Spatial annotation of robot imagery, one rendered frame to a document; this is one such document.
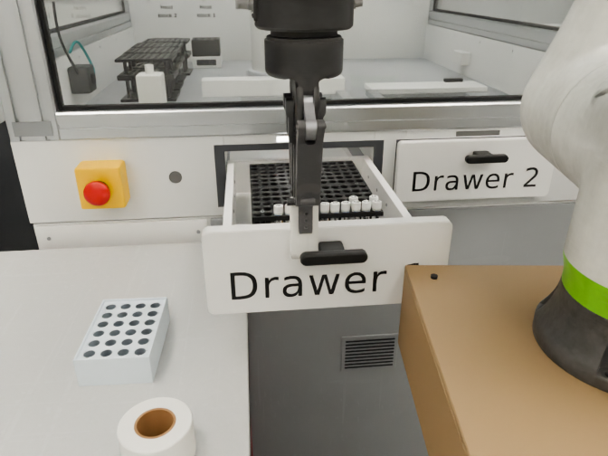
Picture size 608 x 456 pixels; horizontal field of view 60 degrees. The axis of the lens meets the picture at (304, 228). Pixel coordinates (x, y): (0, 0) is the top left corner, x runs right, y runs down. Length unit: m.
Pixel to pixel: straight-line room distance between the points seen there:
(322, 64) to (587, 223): 0.26
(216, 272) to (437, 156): 0.49
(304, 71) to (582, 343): 0.34
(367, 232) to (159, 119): 0.44
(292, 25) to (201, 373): 0.40
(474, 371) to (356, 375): 0.69
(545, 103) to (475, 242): 0.54
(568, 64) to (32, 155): 0.78
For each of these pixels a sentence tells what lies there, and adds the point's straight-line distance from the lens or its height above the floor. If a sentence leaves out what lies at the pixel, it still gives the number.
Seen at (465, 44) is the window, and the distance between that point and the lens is 0.96.
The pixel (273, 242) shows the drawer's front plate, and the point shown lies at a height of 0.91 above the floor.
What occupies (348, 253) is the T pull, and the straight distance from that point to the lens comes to 0.57.
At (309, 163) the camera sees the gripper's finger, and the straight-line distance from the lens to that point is 0.50.
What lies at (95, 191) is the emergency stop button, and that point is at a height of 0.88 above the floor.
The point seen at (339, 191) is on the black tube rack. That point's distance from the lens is 0.78.
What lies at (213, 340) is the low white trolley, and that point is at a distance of 0.70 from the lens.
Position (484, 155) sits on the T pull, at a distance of 0.95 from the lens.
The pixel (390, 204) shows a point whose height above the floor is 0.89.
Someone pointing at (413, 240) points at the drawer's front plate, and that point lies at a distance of 0.63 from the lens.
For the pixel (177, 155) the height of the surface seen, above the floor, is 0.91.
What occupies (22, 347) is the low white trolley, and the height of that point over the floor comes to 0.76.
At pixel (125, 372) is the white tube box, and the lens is 0.65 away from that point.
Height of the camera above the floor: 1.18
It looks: 25 degrees down
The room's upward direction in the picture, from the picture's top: straight up
